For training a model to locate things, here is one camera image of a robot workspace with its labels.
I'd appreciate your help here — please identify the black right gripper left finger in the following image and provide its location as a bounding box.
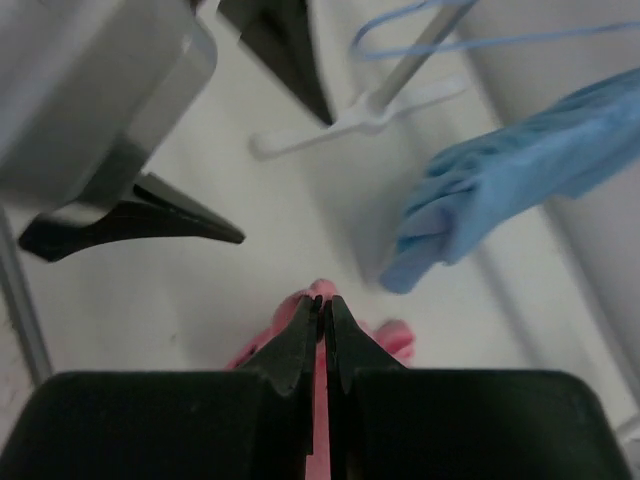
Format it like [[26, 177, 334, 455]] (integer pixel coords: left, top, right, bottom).
[[1, 297, 321, 479]]

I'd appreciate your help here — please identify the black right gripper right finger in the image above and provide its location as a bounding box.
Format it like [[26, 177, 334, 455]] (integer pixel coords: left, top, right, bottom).
[[324, 297, 632, 479]]

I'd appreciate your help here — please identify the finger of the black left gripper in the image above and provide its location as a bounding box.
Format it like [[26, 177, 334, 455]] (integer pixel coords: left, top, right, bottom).
[[18, 174, 245, 263], [218, 0, 334, 126]]

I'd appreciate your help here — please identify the pink t shirt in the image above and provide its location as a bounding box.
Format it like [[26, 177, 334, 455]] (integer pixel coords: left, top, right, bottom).
[[226, 279, 415, 480]]

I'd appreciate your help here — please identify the blue t shirt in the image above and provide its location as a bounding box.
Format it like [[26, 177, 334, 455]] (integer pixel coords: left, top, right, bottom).
[[379, 69, 639, 294]]

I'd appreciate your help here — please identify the white metal clothes rack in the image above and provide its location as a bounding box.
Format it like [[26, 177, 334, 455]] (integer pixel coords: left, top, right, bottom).
[[249, 0, 481, 162]]

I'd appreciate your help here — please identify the empty blue wire hanger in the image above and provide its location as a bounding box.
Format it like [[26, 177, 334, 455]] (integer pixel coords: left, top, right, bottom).
[[351, 0, 640, 63]]

